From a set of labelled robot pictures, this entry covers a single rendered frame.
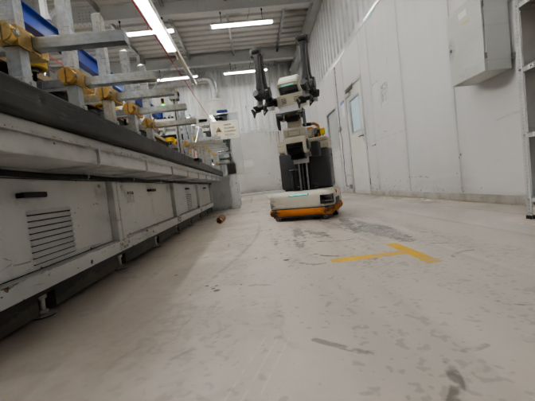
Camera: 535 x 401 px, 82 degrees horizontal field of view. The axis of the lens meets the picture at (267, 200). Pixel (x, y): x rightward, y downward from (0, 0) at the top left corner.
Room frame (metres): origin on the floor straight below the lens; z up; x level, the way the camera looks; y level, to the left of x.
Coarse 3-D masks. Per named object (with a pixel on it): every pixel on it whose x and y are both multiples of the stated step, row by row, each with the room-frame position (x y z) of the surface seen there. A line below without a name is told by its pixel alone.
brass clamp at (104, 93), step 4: (100, 88) 1.26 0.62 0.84; (104, 88) 1.26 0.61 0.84; (108, 88) 1.28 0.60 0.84; (112, 88) 1.31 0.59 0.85; (96, 92) 1.27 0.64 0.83; (100, 92) 1.26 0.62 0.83; (104, 92) 1.26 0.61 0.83; (108, 92) 1.27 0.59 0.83; (112, 92) 1.30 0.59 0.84; (100, 96) 1.26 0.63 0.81; (104, 96) 1.26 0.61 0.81; (108, 96) 1.28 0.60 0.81; (112, 96) 1.30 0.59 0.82; (116, 100) 1.33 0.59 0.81; (116, 104) 1.37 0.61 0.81; (120, 104) 1.38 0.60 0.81
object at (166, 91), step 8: (160, 88) 1.34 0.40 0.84; (168, 88) 1.34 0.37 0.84; (88, 96) 1.33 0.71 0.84; (96, 96) 1.33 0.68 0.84; (120, 96) 1.34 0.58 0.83; (128, 96) 1.34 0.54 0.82; (136, 96) 1.34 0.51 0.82; (144, 96) 1.34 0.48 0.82; (152, 96) 1.35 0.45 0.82; (160, 96) 1.36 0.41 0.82
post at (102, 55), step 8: (96, 16) 1.29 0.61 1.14; (96, 24) 1.29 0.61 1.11; (104, 48) 1.30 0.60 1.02; (96, 56) 1.29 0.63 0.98; (104, 56) 1.29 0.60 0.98; (104, 64) 1.29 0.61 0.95; (104, 72) 1.29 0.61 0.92; (104, 104) 1.29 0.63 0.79; (112, 104) 1.30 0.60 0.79; (104, 112) 1.29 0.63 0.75; (112, 112) 1.29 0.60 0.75
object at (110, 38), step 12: (48, 36) 0.84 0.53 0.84; (60, 36) 0.84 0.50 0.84; (72, 36) 0.84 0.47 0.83; (84, 36) 0.84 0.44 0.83; (96, 36) 0.84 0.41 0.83; (108, 36) 0.84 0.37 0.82; (120, 36) 0.84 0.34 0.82; (0, 48) 0.83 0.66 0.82; (36, 48) 0.84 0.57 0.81; (48, 48) 0.84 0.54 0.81; (60, 48) 0.85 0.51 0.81; (72, 48) 0.86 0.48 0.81; (84, 48) 0.86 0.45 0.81; (96, 48) 0.87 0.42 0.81
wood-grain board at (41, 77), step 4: (4, 56) 1.02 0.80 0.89; (0, 60) 1.01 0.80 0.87; (4, 60) 1.02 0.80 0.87; (32, 76) 1.15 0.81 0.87; (40, 76) 1.18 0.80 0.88; (44, 76) 1.21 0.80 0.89; (48, 76) 1.23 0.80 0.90; (40, 80) 1.20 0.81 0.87; (44, 80) 1.20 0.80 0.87; (64, 92) 1.35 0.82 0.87; (88, 104) 1.54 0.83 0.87; (92, 104) 1.56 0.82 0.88; (96, 108) 1.62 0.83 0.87; (100, 108) 1.64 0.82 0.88; (120, 120) 1.91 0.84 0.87; (128, 124) 2.03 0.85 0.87; (156, 136) 2.56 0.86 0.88; (160, 136) 2.68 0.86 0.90; (164, 140) 2.79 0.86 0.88; (172, 144) 3.06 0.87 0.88
